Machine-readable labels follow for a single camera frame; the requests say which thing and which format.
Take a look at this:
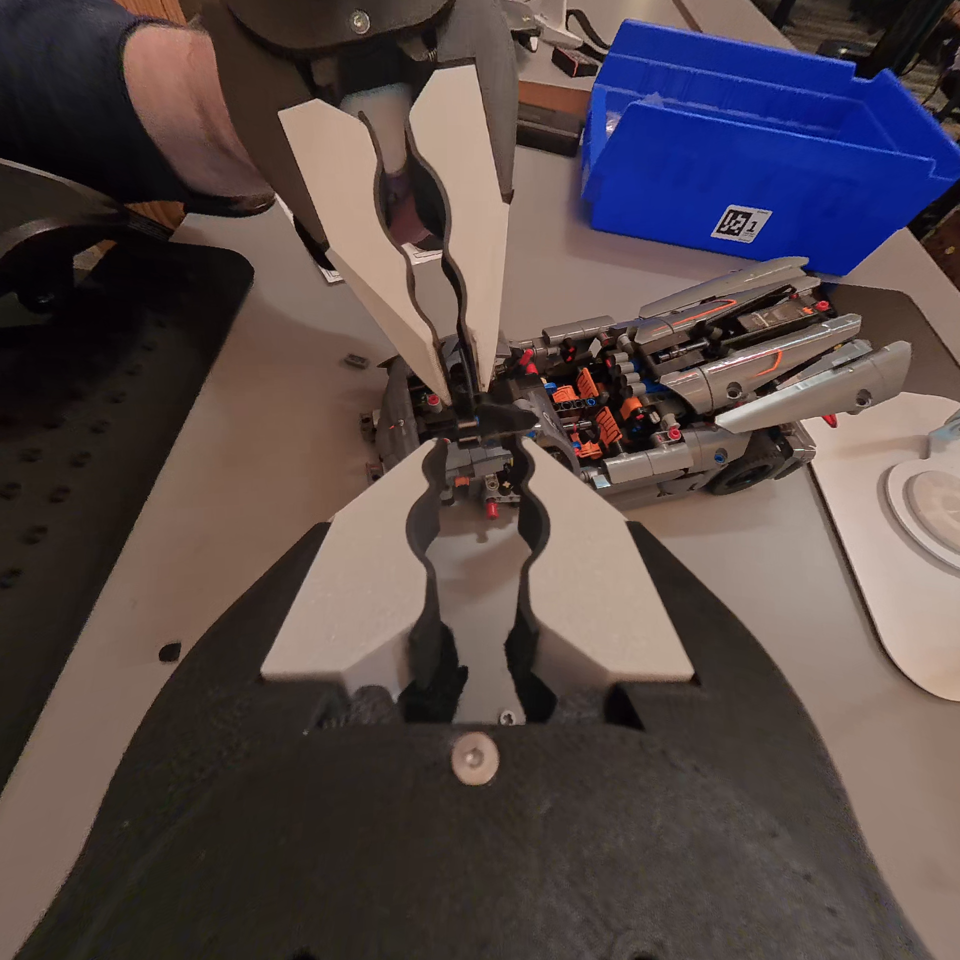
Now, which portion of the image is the black flat box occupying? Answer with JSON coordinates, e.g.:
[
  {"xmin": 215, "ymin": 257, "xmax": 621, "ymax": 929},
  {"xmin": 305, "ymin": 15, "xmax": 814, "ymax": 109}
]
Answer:
[{"xmin": 517, "ymin": 103, "xmax": 586, "ymax": 156}]

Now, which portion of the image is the light grey angular object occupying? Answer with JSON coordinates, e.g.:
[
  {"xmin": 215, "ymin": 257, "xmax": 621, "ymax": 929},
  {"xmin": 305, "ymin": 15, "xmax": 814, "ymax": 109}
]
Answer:
[{"xmin": 501, "ymin": 0, "xmax": 586, "ymax": 52}]

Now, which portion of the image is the person's left forearm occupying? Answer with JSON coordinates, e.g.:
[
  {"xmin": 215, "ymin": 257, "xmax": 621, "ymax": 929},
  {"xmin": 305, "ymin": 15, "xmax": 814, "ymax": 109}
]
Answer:
[{"xmin": 0, "ymin": 0, "xmax": 198, "ymax": 205}]

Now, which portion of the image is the grey lego car model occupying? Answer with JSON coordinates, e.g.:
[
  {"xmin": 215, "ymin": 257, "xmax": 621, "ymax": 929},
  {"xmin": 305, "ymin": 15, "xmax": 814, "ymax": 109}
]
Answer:
[{"xmin": 375, "ymin": 256, "xmax": 914, "ymax": 511}]

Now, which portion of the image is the blue plastic bin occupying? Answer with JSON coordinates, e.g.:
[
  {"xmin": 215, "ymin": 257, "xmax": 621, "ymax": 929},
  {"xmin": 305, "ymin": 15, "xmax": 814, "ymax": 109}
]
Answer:
[{"xmin": 581, "ymin": 18, "xmax": 960, "ymax": 277}]

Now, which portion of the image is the black lego piece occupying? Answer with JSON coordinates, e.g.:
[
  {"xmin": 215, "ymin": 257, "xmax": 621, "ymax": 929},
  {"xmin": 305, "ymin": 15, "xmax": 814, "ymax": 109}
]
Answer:
[{"xmin": 450, "ymin": 401, "xmax": 532, "ymax": 445}]

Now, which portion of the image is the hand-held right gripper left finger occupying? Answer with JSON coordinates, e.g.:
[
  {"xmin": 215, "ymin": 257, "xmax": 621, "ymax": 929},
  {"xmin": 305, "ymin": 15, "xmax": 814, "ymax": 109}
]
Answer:
[{"xmin": 258, "ymin": 438, "xmax": 470, "ymax": 725}]

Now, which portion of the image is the white rounded board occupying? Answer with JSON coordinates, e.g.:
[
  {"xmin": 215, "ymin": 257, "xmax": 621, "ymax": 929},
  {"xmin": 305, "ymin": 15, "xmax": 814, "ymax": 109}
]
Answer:
[{"xmin": 808, "ymin": 390, "xmax": 960, "ymax": 704}]

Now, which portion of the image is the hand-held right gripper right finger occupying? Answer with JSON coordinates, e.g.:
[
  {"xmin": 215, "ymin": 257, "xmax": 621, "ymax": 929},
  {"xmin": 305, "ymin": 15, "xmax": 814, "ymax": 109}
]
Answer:
[{"xmin": 516, "ymin": 435, "xmax": 696, "ymax": 725}]

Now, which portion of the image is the black perforated board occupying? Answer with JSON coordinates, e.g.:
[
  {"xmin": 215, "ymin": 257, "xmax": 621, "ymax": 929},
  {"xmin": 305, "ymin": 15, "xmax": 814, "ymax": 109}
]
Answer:
[{"xmin": 0, "ymin": 240, "xmax": 256, "ymax": 792}]

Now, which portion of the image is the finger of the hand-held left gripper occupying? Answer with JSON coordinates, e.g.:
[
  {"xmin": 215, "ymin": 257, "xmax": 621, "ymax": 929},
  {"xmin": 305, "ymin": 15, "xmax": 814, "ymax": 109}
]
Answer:
[
  {"xmin": 277, "ymin": 99, "xmax": 462, "ymax": 410},
  {"xmin": 408, "ymin": 63, "xmax": 513, "ymax": 395}
]

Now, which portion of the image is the person's left hand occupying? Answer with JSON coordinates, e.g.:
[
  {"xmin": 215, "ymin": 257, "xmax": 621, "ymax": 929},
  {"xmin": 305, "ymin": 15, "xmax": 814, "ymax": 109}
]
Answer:
[{"xmin": 123, "ymin": 15, "xmax": 277, "ymax": 202}]

